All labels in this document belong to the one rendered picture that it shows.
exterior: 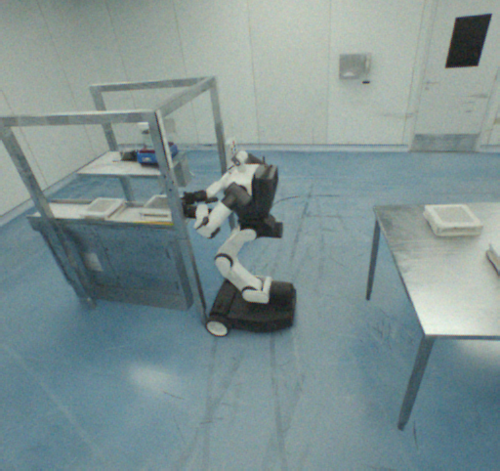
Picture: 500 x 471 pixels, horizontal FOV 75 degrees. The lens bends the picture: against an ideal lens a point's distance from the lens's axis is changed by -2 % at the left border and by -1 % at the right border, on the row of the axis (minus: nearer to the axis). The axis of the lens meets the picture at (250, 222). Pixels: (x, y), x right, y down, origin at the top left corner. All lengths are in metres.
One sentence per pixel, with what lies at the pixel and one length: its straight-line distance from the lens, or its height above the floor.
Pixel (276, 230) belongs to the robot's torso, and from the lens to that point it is 2.19.
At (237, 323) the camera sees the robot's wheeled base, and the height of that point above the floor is 0.11.
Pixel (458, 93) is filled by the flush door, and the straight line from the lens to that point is 5.81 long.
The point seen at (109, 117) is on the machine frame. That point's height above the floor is 1.69.
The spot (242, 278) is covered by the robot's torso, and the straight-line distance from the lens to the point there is 2.53.
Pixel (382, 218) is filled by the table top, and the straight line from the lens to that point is 2.34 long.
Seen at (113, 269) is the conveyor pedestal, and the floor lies 0.42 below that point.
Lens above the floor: 2.12
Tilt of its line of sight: 33 degrees down
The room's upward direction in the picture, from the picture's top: 7 degrees counter-clockwise
